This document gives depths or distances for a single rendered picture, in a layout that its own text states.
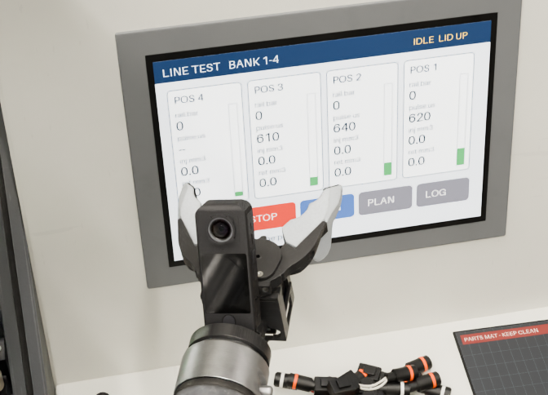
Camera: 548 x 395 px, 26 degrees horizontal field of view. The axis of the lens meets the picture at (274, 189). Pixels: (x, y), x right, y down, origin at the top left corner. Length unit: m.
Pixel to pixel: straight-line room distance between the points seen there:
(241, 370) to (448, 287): 0.67
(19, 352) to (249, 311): 0.50
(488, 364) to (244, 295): 0.65
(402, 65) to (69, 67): 0.38
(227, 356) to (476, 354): 0.68
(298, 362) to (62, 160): 0.43
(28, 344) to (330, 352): 0.40
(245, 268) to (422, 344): 0.64
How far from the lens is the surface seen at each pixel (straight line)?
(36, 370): 1.46
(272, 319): 1.06
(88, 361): 1.56
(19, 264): 1.45
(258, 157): 1.41
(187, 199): 1.12
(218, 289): 1.01
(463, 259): 1.58
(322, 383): 1.52
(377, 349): 1.60
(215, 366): 0.97
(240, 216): 0.99
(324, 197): 1.10
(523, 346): 1.63
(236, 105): 1.38
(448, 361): 1.60
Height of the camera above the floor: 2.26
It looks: 46 degrees down
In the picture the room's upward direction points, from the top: straight up
